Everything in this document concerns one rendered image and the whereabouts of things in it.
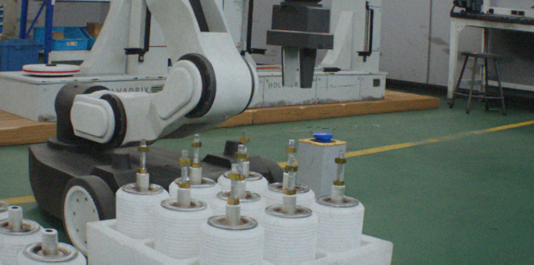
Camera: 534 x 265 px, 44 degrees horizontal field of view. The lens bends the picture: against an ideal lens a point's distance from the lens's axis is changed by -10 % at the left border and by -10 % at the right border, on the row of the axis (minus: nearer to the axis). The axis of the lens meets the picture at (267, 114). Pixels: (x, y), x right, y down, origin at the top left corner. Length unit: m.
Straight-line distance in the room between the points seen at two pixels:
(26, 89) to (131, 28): 0.68
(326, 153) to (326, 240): 0.28
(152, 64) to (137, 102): 1.84
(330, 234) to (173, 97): 0.54
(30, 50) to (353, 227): 4.72
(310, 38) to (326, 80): 3.39
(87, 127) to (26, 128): 1.21
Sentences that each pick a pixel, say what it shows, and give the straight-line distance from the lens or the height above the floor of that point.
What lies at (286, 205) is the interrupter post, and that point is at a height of 0.26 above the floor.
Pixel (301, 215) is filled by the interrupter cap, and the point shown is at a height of 0.25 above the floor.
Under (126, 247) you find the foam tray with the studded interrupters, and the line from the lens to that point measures 1.18.
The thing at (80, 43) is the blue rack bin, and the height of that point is 0.32.
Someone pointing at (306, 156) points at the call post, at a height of 0.28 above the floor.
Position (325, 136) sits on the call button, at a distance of 1.45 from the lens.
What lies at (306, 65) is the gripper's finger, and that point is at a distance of 1.09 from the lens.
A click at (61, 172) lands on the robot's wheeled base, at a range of 1.77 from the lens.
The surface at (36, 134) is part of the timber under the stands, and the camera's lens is 3.10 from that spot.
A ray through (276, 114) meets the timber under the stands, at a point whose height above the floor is 0.05.
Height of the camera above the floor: 0.54
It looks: 7 degrees down
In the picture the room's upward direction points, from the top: 3 degrees clockwise
